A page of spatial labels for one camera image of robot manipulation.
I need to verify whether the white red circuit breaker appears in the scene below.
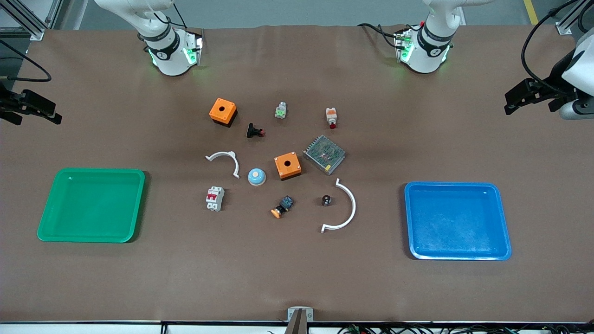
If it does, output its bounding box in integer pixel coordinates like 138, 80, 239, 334
206, 186, 226, 212

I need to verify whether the green plastic tray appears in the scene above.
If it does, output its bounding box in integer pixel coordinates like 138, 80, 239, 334
37, 167, 146, 244

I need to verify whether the blue plastic tray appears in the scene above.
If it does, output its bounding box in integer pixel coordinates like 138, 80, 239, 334
404, 181, 513, 261

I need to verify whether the orange button box upper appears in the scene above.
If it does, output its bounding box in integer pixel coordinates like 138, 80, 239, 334
209, 97, 238, 127

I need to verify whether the small white curved clip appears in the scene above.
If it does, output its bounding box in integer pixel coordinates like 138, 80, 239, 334
205, 151, 241, 180

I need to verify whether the large white curved clip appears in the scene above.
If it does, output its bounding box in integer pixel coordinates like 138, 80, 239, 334
321, 178, 357, 234

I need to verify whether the metal mesh power supply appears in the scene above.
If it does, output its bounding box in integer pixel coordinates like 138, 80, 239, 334
303, 135, 347, 176

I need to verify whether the all orange button box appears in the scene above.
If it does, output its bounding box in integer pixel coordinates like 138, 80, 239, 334
274, 151, 302, 181

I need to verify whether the orange mushroom push button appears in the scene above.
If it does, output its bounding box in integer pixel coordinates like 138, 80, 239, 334
271, 195, 295, 219

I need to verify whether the brown table cover mat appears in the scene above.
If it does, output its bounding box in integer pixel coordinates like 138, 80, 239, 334
0, 24, 594, 324

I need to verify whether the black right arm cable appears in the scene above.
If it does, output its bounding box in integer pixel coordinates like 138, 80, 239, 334
0, 39, 52, 83

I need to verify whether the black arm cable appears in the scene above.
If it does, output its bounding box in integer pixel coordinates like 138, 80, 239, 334
0, 39, 52, 83
521, 0, 583, 93

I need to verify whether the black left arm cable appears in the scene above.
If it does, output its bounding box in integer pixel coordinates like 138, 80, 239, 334
521, 0, 583, 93

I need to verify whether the aluminium frame profile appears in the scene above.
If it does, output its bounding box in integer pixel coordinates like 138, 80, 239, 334
0, 0, 63, 41
555, 0, 594, 36

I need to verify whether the black left base cable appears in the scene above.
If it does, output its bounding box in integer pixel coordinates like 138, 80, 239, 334
357, 21, 425, 49

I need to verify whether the black base cable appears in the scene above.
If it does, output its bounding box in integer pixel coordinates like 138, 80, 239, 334
357, 21, 425, 49
153, 0, 188, 29

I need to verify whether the black right base cable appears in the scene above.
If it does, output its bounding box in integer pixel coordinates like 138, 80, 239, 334
153, 0, 188, 29

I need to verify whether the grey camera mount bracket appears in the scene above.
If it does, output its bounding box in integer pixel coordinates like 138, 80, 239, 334
287, 307, 315, 334

